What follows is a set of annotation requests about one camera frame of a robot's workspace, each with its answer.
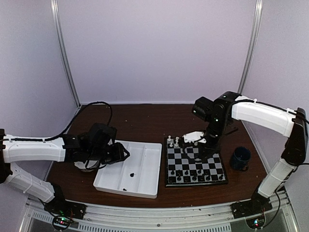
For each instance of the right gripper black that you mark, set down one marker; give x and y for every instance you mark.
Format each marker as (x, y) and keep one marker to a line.
(208, 149)

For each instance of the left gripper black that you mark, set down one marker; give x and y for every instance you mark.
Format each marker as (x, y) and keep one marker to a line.
(119, 154)

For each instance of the white plastic tray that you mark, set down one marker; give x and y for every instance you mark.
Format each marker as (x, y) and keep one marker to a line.
(144, 161)

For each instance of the black and silver chessboard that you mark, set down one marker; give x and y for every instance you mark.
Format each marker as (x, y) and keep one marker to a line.
(186, 159)

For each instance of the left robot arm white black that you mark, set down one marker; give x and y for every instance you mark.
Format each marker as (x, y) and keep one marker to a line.
(91, 150)

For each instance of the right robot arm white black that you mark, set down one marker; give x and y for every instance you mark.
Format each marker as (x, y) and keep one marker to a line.
(229, 106)

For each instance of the white chess pieces row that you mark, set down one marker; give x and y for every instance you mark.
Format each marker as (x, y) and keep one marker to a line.
(173, 142)

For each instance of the dark blue mug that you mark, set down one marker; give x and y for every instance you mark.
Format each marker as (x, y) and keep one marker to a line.
(240, 159)

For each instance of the white scalloped bowl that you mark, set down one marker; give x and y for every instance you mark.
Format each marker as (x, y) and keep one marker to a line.
(84, 167)

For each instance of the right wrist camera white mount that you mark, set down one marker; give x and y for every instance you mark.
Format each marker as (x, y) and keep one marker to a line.
(194, 137)

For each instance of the aluminium front rail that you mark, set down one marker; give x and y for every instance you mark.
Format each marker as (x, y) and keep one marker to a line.
(210, 218)

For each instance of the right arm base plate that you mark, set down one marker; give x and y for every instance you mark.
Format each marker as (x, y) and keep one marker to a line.
(249, 208)

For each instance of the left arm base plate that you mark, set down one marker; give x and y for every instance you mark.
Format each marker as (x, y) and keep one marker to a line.
(65, 208)

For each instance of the right aluminium frame post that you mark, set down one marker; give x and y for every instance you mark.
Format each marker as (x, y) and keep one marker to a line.
(257, 18)

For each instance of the aluminium frame post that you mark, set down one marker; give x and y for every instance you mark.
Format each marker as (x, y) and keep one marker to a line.
(257, 18)
(64, 56)

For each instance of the left aluminium frame post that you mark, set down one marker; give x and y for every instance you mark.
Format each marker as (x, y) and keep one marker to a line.
(64, 56)

